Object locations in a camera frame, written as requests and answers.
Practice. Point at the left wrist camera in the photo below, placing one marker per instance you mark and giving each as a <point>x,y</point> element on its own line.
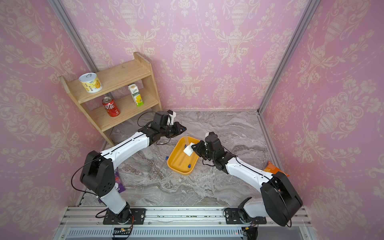
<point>172,116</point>

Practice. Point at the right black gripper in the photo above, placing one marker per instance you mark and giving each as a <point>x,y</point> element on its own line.
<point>201,145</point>

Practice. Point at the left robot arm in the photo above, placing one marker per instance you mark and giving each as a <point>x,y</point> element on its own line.
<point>98,171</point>

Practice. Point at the red cola can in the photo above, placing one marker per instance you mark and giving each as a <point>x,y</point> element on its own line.
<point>110,106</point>

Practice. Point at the orange snack bag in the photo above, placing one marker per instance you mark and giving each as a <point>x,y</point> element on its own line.
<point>271,168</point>

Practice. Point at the yellow white tin can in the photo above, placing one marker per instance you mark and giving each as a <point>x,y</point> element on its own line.
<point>91,82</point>

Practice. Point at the white wiping cloth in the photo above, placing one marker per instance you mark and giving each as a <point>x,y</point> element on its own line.
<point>188,150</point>

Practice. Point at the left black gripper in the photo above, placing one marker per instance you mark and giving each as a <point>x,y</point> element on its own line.
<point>178,126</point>

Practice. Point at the aluminium front rail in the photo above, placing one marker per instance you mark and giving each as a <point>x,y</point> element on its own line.
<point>178,223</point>

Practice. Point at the yellow plastic basin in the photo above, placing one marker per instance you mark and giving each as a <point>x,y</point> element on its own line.
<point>182,167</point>

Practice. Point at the green white juice carton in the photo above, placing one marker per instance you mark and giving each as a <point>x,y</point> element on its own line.
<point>136,95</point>

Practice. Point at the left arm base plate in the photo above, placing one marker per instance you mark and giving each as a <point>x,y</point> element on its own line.
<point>135,216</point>

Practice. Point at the purple tissue pack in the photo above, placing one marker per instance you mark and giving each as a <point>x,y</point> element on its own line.
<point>119,183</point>

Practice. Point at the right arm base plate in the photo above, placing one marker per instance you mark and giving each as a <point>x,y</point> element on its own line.
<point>235,216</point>

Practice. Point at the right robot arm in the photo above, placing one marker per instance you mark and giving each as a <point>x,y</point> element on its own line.
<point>280,201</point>

